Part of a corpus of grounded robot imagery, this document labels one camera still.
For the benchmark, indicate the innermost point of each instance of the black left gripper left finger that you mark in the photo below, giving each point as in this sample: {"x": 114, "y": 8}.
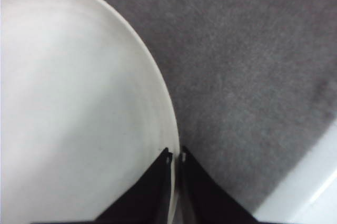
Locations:
{"x": 148, "y": 201}

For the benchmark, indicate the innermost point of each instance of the white plate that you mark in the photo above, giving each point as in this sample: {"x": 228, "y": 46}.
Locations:
{"x": 83, "y": 111}

